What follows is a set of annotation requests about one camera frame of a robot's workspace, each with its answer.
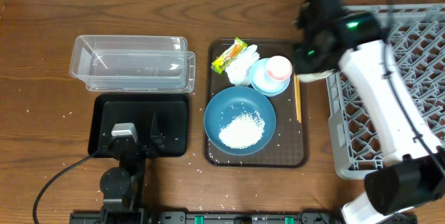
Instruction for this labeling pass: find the white cup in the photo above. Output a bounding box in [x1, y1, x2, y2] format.
[297, 70, 333, 83]

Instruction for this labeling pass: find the pink cup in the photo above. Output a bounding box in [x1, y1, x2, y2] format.
[266, 56, 293, 81]

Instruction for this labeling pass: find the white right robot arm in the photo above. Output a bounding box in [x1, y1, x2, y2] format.
[293, 12, 444, 223]

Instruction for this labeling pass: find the grey dishwasher rack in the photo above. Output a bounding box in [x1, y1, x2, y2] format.
[326, 3, 444, 179]

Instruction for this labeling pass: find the black plastic tray bin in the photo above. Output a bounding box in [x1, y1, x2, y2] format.
[88, 93, 189, 157]

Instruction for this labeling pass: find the wooden chopstick left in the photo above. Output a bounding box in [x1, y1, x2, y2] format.
[293, 74, 301, 122]

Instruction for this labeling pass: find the wooden chopstick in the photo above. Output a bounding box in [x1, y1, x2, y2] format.
[294, 74, 302, 122]
[293, 74, 301, 122]

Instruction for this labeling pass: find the wooden chopstick right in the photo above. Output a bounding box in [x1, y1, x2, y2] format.
[294, 74, 302, 122]

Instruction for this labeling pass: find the light blue small bowl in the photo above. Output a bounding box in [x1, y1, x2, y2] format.
[250, 58, 290, 97]

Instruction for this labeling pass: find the crumpled white tissue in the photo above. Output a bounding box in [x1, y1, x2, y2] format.
[225, 45, 260, 86]

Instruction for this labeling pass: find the clear plastic bin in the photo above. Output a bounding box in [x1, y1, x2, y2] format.
[70, 35, 196, 93]

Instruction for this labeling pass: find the large blue plate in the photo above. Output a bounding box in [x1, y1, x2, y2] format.
[204, 87, 276, 156]

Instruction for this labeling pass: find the white rice pile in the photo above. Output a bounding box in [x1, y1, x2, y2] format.
[218, 110, 265, 149]

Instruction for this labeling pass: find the yellow snack wrapper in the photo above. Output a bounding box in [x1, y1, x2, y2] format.
[211, 37, 248, 74]

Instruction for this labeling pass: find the brown serving tray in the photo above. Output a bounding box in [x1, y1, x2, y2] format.
[204, 38, 309, 168]

